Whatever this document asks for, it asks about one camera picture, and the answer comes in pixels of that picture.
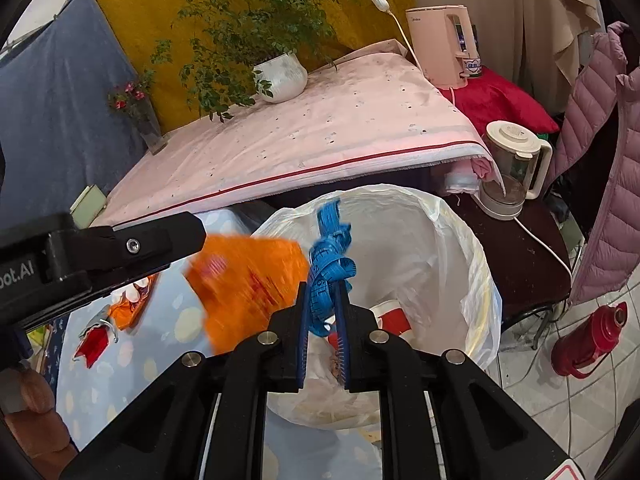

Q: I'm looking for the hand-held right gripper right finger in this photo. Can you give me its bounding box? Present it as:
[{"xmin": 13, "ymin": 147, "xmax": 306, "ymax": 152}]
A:
[{"xmin": 332, "ymin": 282, "xmax": 571, "ymax": 480}]

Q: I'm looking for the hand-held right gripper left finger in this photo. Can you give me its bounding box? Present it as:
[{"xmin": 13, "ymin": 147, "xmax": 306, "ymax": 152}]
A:
[{"xmin": 60, "ymin": 282, "xmax": 308, "ymax": 480}]

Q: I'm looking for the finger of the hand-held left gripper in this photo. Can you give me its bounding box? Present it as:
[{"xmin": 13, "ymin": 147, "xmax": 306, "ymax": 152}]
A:
[{"xmin": 87, "ymin": 212, "xmax": 208, "ymax": 291}]

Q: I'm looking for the red and white paper cup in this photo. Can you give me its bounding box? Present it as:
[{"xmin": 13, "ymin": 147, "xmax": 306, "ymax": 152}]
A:
[{"xmin": 372, "ymin": 300, "xmax": 416, "ymax": 336}]

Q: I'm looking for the orange plastic wrapper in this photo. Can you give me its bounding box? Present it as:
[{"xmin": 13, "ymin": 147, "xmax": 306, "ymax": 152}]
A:
[
  {"xmin": 107, "ymin": 275, "xmax": 153, "ymax": 331},
  {"xmin": 185, "ymin": 234, "xmax": 311, "ymax": 356}
]

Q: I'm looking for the blue measuring tape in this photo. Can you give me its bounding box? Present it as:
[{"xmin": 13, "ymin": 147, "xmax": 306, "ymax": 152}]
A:
[{"xmin": 307, "ymin": 199, "xmax": 357, "ymax": 336}]

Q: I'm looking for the trash bin with white bag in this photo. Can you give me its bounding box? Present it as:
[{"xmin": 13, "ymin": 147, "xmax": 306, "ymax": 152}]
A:
[{"xmin": 250, "ymin": 184, "xmax": 502, "ymax": 428}]

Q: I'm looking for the person's left hand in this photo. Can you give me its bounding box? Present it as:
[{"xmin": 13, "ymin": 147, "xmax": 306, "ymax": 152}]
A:
[{"xmin": 0, "ymin": 367, "xmax": 76, "ymax": 463}]

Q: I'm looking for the dark blue printed cloth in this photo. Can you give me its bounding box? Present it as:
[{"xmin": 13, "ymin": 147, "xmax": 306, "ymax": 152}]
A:
[{"xmin": 27, "ymin": 312, "xmax": 68, "ymax": 391}]

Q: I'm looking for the pale green box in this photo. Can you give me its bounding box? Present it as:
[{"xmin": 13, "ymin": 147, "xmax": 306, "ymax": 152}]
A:
[{"xmin": 69, "ymin": 184, "xmax": 107, "ymax": 217}]

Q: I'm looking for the red foil packet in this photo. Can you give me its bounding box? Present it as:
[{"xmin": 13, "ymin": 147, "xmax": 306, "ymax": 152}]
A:
[{"xmin": 74, "ymin": 317, "xmax": 118, "ymax": 368}]

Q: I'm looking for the glass vase with pink flowers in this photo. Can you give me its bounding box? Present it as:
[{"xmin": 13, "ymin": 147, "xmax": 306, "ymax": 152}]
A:
[{"xmin": 107, "ymin": 72, "xmax": 168, "ymax": 156}]

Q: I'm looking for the light blue planet tablecloth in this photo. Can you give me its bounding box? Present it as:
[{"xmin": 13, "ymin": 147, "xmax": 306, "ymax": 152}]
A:
[{"xmin": 55, "ymin": 207, "xmax": 381, "ymax": 480}]

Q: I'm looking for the blue cloth backdrop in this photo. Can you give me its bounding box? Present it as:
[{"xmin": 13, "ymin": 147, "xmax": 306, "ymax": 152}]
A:
[{"xmin": 0, "ymin": 0, "xmax": 151, "ymax": 221}]

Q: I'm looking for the pink cloth with red stripe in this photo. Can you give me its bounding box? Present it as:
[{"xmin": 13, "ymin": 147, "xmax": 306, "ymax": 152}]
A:
[{"xmin": 92, "ymin": 40, "xmax": 503, "ymax": 228}]

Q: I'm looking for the dark brown side table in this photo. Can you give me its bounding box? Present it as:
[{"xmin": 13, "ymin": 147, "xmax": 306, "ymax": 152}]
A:
[{"xmin": 435, "ymin": 192, "xmax": 573, "ymax": 333}]

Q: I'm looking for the green plant in white pot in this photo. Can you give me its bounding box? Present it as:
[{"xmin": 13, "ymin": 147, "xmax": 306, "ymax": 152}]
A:
[{"xmin": 150, "ymin": 0, "xmax": 361, "ymax": 123}]

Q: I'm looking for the folded pink cloth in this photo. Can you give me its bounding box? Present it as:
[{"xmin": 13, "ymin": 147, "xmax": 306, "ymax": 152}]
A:
[{"xmin": 442, "ymin": 157, "xmax": 503, "ymax": 195}]

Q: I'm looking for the yellow cloth backdrop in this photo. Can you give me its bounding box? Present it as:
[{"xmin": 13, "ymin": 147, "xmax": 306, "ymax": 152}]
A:
[{"xmin": 92, "ymin": 0, "xmax": 416, "ymax": 133}]

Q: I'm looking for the red thermos flask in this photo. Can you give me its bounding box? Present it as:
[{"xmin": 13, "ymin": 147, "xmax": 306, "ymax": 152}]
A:
[{"xmin": 550, "ymin": 301, "xmax": 629, "ymax": 380}]

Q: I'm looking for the white electric kettle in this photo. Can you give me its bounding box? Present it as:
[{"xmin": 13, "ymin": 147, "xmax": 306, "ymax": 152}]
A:
[{"xmin": 479, "ymin": 120, "xmax": 554, "ymax": 221}]

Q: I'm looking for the red cushion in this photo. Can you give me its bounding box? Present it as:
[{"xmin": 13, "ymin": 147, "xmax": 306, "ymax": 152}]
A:
[{"xmin": 440, "ymin": 67, "xmax": 560, "ymax": 136}]

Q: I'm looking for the pink down jacket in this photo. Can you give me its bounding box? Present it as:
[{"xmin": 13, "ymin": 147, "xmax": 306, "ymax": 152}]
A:
[{"xmin": 542, "ymin": 21, "xmax": 640, "ymax": 307}]

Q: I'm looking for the beige curtain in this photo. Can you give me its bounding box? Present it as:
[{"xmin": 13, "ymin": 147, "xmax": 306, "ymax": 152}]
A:
[{"xmin": 404, "ymin": 0, "xmax": 603, "ymax": 111}]

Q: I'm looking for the white blender cable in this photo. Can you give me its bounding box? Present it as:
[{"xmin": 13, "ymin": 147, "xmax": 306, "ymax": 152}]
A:
[{"xmin": 512, "ymin": 215, "xmax": 573, "ymax": 278}]

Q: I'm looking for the white device with cable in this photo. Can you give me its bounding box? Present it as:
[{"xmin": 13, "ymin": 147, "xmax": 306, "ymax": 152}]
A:
[{"xmin": 405, "ymin": 5, "xmax": 482, "ymax": 90}]

